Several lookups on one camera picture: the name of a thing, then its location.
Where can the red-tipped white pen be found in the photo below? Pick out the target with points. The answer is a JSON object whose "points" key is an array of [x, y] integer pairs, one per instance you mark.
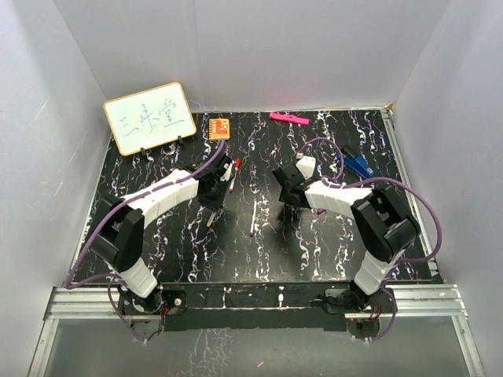
{"points": [[237, 164]]}

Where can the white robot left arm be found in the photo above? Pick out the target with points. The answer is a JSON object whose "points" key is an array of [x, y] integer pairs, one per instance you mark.
{"points": [[122, 221]]}

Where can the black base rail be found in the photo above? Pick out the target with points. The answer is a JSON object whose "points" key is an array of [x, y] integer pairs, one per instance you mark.
{"points": [[331, 307]]}

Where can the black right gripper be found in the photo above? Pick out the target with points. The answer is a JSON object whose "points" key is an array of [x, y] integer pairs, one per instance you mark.
{"points": [[284, 199]]}

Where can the pink plastic clip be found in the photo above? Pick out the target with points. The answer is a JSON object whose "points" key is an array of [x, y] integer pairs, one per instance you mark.
{"points": [[289, 118]]}

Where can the yellow-tipped white pen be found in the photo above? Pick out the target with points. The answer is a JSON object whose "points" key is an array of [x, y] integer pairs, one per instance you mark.
{"points": [[211, 219]]}

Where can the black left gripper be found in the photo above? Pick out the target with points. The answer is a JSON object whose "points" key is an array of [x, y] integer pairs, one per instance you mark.
{"points": [[216, 203]]}

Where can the blue clamp tool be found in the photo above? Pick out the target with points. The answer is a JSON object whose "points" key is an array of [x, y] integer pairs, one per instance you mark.
{"points": [[357, 164]]}

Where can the purple-tipped white pen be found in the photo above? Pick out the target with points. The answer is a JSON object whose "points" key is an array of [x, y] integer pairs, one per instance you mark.
{"points": [[252, 228]]}

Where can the small wooden-framed whiteboard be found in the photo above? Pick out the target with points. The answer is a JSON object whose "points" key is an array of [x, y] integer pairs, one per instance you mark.
{"points": [[149, 118]]}

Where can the aluminium frame rail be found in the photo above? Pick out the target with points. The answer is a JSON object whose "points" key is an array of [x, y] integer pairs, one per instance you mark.
{"points": [[440, 299]]}

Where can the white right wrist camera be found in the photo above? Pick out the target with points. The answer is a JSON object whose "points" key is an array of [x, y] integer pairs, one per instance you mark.
{"points": [[306, 165]]}

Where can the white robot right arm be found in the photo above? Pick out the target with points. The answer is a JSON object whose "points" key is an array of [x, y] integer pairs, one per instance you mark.
{"points": [[384, 221]]}

